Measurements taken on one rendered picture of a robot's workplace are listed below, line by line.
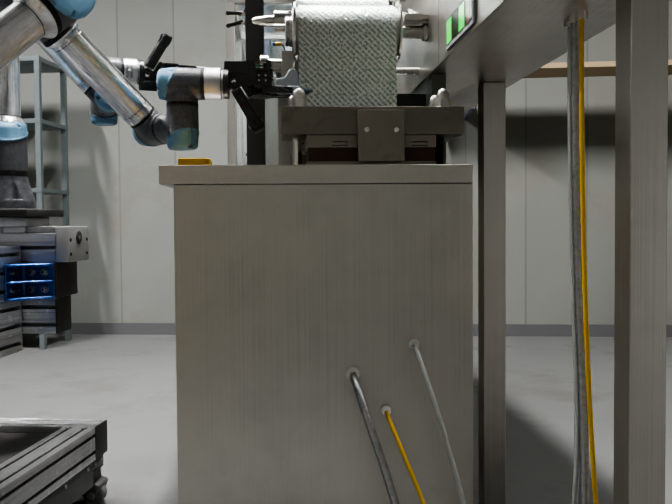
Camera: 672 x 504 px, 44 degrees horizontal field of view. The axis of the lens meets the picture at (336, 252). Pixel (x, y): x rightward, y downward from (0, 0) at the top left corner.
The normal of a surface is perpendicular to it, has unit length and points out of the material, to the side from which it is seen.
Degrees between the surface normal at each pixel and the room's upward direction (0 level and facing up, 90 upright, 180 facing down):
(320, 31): 90
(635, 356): 90
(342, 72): 90
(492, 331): 90
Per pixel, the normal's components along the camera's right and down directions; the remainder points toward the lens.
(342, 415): 0.07, 0.04
